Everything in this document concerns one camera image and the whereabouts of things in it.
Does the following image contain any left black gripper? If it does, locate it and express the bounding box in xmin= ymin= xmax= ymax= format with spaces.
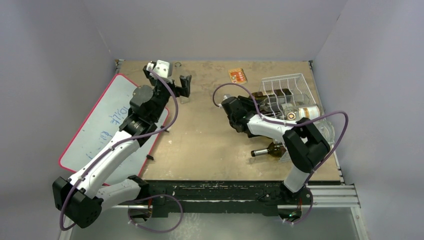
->
xmin=144 ymin=71 xmax=190 ymax=122

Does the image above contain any clear round labelled bottle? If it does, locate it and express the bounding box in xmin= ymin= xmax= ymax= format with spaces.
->
xmin=283 ymin=104 xmax=321 ymax=121

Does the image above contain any large clear glass bottle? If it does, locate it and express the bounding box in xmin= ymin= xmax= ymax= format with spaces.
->
xmin=313 ymin=119 xmax=335 ymax=147

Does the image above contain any clear square glass bottle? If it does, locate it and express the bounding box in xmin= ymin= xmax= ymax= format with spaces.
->
xmin=172 ymin=61 xmax=190 ymax=104

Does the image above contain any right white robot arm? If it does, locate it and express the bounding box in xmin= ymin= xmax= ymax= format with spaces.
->
xmin=220 ymin=96 xmax=331 ymax=204

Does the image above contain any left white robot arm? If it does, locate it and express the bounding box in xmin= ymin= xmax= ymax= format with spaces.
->
xmin=52 ymin=61 xmax=193 ymax=231

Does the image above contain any green bottle silver cap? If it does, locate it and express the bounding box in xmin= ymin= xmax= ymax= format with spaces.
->
xmin=252 ymin=92 xmax=311 ymax=107

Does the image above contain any olive bottle silver cap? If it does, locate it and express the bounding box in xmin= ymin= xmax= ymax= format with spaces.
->
xmin=250 ymin=142 xmax=287 ymax=158

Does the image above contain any black clip upper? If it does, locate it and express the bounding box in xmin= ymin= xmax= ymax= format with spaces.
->
xmin=160 ymin=125 xmax=171 ymax=132

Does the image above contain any black clip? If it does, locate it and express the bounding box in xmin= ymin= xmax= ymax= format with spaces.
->
xmin=146 ymin=154 xmax=155 ymax=161
xmin=160 ymin=125 xmax=171 ymax=132

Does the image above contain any black clip lower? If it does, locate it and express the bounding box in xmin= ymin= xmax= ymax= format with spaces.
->
xmin=146 ymin=154 xmax=155 ymax=161

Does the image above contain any red-edged whiteboard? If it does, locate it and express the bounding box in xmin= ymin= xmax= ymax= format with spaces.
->
xmin=58 ymin=74 xmax=158 ymax=185

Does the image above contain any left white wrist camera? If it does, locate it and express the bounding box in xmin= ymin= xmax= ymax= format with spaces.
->
xmin=146 ymin=60 xmax=173 ymax=82

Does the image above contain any white wire wine rack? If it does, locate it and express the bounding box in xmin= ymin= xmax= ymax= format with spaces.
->
xmin=258 ymin=73 xmax=335 ymax=164

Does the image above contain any black table front rail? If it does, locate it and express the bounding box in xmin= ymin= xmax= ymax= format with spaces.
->
xmin=140 ymin=180 xmax=313 ymax=219

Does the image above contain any purple cable loop right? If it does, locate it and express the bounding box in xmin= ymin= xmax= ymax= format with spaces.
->
xmin=278 ymin=188 xmax=315 ymax=227

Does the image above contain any purple cable loop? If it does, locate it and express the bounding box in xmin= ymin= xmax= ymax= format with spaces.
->
xmin=127 ymin=194 xmax=184 ymax=234
xmin=278 ymin=188 xmax=315 ymax=227

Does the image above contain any aluminium frame rail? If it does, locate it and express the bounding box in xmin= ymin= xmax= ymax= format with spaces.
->
xmin=59 ymin=184 xmax=369 ymax=240

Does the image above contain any purple cable loop left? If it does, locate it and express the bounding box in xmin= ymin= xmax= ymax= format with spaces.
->
xmin=127 ymin=194 xmax=184 ymax=234

